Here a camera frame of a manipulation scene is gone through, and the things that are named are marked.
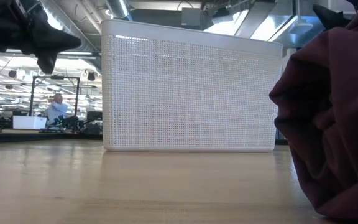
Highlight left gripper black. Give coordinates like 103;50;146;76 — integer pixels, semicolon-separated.
0;0;82;75

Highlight white perforated plastic basket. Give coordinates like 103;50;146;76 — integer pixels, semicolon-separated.
100;19;283;153

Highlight person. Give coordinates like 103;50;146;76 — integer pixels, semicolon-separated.
44;93;70;125

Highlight white box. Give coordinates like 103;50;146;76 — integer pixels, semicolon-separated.
12;115;47;130

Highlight background black robot arms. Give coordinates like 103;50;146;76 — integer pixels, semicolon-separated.
50;114;85;132

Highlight small black monitor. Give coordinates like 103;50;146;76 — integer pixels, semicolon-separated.
86;111;103;123

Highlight maroon cloth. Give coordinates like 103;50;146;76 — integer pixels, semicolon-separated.
268;0;358;224

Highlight grey ceiling box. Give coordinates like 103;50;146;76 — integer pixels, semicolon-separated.
181;7;202;27

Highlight black metal frame stand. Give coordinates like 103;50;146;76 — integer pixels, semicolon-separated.
29;75;81;119

